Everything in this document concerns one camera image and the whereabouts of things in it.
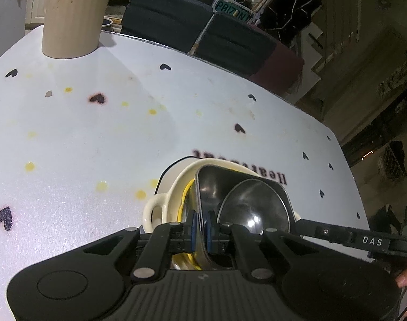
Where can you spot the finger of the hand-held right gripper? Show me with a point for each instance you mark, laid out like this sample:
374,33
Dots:
324,232

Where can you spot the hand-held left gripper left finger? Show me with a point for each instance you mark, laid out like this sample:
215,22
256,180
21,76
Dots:
192,234

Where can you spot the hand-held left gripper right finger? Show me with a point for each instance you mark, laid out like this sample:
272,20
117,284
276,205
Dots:
209,234

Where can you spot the floral bowl with yellow rim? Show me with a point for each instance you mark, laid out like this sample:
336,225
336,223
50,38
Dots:
183,200

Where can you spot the large steel rectangular tray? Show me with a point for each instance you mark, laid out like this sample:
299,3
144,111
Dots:
207,190

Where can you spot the steel heart-shaped bowl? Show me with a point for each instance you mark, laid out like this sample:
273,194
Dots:
253,204

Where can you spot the white square plate black rim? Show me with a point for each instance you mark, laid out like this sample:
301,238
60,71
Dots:
166,177

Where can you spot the maroon chair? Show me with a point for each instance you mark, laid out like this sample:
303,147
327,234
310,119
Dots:
283,70

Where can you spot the white foam board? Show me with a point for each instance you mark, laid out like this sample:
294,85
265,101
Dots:
314,53

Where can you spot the dark chair backs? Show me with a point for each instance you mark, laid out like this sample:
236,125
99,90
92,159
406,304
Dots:
163,16

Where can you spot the green sign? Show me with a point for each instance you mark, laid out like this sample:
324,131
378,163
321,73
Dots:
230,10

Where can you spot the beige fluted cylindrical container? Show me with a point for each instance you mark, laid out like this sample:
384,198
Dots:
73,23

